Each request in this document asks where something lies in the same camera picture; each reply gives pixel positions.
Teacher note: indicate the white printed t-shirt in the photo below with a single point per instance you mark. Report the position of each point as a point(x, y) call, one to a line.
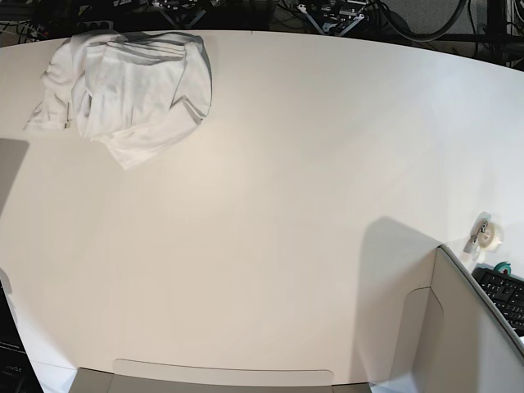
point(138, 95)

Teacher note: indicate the black computer keyboard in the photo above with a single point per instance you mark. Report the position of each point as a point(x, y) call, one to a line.
point(506, 292)

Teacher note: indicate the clear tape dispenser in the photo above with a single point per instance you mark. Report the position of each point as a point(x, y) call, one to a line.
point(486, 237)

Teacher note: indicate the beige cardboard box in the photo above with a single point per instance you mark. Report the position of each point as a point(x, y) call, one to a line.
point(451, 339)

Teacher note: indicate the black monitor corner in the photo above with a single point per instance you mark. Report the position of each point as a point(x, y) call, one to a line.
point(17, 373)

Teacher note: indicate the green tape roll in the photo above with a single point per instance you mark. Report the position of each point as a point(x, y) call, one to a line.
point(503, 268)

